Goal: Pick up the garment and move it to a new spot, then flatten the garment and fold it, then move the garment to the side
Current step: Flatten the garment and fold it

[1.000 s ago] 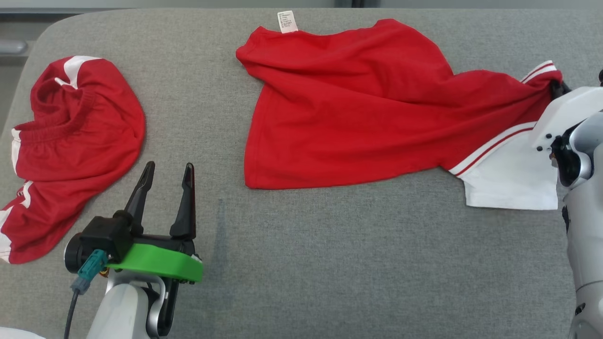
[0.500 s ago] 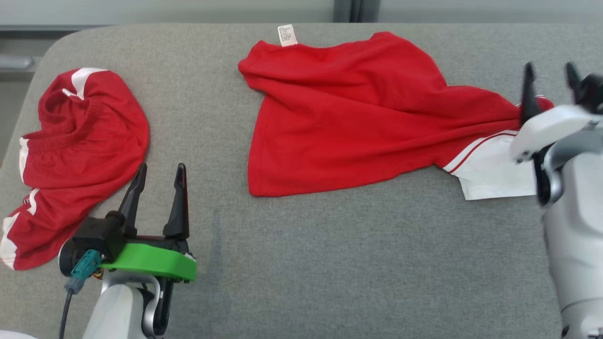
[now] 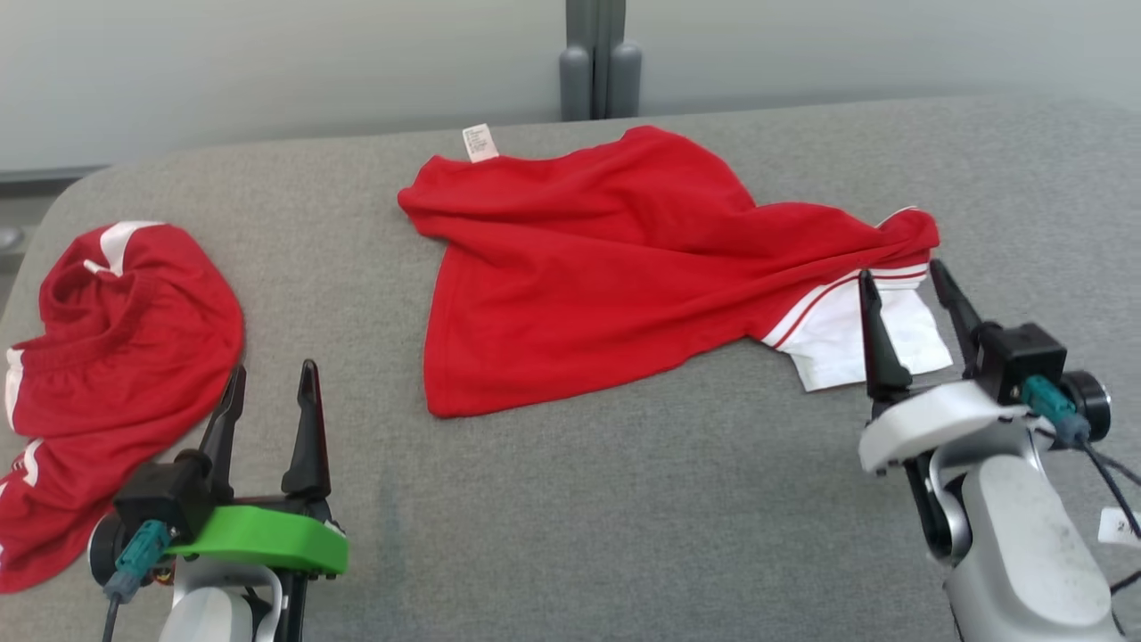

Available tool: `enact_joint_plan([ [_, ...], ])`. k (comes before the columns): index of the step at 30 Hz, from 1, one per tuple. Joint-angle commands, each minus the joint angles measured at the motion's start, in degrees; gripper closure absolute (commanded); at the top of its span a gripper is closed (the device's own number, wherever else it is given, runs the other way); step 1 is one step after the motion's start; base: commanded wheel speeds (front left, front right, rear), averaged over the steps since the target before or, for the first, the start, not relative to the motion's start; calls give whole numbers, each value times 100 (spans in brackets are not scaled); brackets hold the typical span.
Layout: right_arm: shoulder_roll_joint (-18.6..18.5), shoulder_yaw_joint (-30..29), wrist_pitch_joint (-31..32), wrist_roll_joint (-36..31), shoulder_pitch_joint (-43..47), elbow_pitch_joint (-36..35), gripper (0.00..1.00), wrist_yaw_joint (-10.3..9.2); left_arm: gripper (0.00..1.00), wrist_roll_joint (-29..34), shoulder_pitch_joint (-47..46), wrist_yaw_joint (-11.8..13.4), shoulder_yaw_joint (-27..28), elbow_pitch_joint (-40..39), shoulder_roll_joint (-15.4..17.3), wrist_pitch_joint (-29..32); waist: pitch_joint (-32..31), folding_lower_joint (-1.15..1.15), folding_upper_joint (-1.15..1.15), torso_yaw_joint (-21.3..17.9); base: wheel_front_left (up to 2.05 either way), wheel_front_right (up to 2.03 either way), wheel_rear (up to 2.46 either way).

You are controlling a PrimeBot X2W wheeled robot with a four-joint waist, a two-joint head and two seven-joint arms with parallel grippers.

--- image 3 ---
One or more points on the red jersey with white sleeves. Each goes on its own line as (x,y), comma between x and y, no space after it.
(579,285)

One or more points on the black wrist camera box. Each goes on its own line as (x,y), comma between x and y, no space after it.
(1025,352)
(160,495)

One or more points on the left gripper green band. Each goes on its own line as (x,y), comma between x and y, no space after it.
(267,539)

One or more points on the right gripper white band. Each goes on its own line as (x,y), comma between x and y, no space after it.
(927,419)

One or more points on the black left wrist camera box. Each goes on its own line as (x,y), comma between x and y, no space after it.
(160,495)

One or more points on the red shorts with white stripes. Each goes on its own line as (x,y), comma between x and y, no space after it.
(125,357)

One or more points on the grey partition base rail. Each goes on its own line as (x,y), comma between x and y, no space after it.
(45,174)

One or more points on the white label tag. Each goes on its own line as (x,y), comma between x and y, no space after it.
(1121,526)

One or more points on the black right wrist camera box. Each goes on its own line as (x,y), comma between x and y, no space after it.
(1025,352)

